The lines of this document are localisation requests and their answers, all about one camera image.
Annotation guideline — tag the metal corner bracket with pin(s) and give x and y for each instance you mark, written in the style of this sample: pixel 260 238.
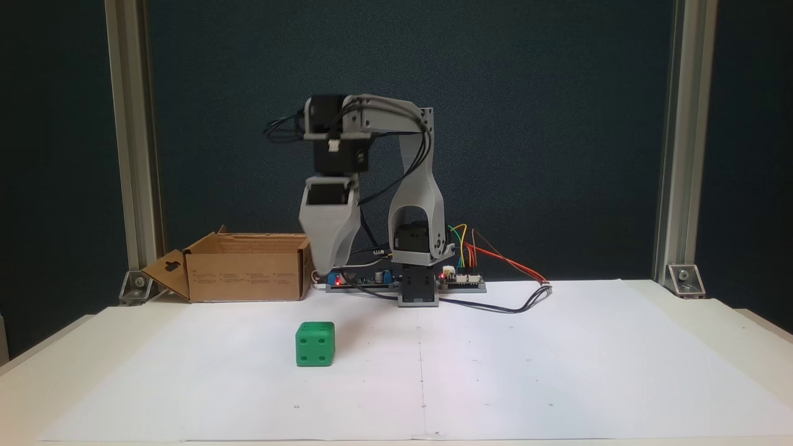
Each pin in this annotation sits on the metal corner bracket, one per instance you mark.
pixel 686 279
pixel 137 286

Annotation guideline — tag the green die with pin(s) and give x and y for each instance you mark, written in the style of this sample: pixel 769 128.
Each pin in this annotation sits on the green die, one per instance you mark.
pixel 315 344

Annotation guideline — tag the open cardboard box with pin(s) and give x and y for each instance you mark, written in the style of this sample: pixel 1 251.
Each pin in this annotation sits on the open cardboard box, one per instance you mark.
pixel 245 272

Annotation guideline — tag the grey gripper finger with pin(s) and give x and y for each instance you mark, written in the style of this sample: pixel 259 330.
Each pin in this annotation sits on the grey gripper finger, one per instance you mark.
pixel 350 238
pixel 323 248

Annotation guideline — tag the aluminium frame post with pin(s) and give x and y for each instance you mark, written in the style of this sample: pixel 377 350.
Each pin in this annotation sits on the aluminium frame post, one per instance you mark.
pixel 684 155
pixel 133 155

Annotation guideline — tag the blue power board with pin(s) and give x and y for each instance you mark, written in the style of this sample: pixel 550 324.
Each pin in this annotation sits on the blue power board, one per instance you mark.
pixel 362 280

